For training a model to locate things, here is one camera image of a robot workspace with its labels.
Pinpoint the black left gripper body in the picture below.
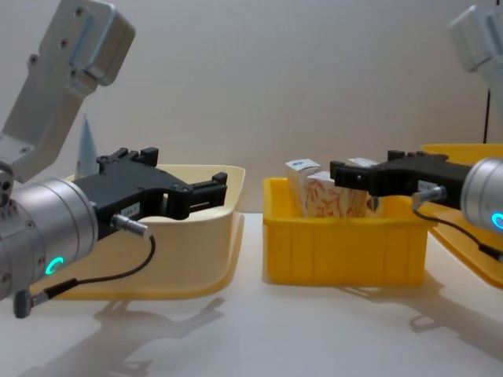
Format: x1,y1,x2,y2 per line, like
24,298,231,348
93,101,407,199
73,165,194,241

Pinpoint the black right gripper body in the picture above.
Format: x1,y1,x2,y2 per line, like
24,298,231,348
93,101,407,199
368,156,473,210

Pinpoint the pale blue cone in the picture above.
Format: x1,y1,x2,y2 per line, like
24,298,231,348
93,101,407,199
76,112,100,178

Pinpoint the cream plastic bin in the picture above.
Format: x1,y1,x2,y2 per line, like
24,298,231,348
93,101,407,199
50,163,247,302

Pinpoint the yellow plastic bin with ribs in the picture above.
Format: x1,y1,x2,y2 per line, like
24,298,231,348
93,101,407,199
262,176,438,287

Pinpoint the right gripper thin dark cable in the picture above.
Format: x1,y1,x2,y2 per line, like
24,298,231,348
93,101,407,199
411,185,503,262

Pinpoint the gripper thin dark cable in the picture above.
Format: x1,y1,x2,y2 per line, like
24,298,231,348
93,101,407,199
13,214,157,319
411,185,503,262

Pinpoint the left gripper thin dark cable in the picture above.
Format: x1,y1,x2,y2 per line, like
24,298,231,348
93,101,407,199
13,214,157,319

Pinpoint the black hanging cable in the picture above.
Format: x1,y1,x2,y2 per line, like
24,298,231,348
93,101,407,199
483,89,492,145

